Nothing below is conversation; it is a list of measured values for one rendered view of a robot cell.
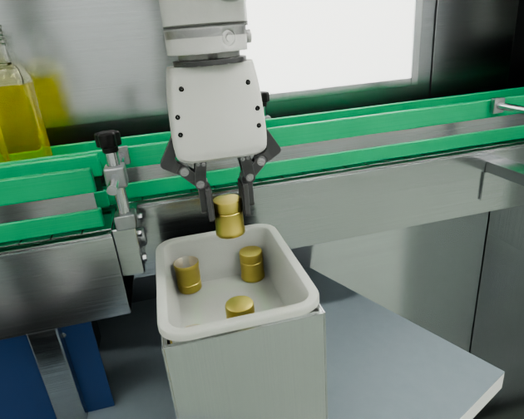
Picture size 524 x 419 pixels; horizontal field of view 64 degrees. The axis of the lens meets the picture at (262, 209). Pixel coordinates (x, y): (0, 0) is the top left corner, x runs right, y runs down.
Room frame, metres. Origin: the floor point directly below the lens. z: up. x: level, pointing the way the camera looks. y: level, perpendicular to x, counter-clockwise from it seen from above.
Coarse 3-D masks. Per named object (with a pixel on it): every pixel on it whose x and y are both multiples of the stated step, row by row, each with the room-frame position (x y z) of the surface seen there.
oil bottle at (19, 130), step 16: (0, 64) 0.60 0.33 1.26; (0, 80) 0.59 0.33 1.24; (16, 80) 0.60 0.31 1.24; (0, 96) 0.59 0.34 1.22; (16, 96) 0.59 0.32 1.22; (32, 96) 0.63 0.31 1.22; (0, 112) 0.59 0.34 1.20; (16, 112) 0.59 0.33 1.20; (32, 112) 0.61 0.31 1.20; (0, 128) 0.59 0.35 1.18; (16, 128) 0.59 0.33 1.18; (32, 128) 0.60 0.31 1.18; (0, 144) 0.59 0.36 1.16; (16, 144) 0.59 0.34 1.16; (32, 144) 0.59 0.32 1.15; (48, 144) 0.64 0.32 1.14
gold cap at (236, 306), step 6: (228, 300) 0.42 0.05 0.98; (234, 300) 0.42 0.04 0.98; (240, 300) 0.42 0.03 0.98; (246, 300) 0.42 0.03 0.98; (252, 300) 0.42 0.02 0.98; (228, 306) 0.41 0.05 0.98; (234, 306) 0.41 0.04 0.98; (240, 306) 0.41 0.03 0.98; (246, 306) 0.40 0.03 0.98; (252, 306) 0.41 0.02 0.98; (228, 312) 0.40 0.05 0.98; (234, 312) 0.40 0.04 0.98; (240, 312) 0.40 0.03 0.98; (246, 312) 0.40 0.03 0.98; (252, 312) 0.40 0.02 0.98
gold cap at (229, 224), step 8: (216, 200) 0.45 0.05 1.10; (224, 200) 0.45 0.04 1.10; (232, 200) 0.45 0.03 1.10; (240, 200) 0.45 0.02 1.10; (216, 208) 0.44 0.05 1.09; (224, 208) 0.44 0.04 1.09; (232, 208) 0.44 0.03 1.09; (240, 208) 0.45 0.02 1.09; (216, 216) 0.45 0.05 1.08; (224, 216) 0.44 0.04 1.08; (232, 216) 0.44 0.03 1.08; (240, 216) 0.45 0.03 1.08; (216, 224) 0.45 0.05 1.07; (224, 224) 0.44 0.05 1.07; (232, 224) 0.44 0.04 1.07; (240, 224) 0.45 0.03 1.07; (216, 232) 0.45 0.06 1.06; (224, 232) 0.44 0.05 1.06; (232, 232) 0.44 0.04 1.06; (240, 232) 0.44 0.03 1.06
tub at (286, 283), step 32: (256, 224) 0.57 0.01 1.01; (160, 256) 0.49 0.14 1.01; (224, 256) 0.55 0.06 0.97; (288, 256) 0.47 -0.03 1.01; (160, 288) 0.41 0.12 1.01; (224, 288) 0.51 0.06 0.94; (256, 288) 0.51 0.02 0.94; (288, 288) 0.45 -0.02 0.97; (160, 320) 0.36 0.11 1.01; (192, 320) 0.45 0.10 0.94; (224, 320) 0.35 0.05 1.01; (256, 320) 0.34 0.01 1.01
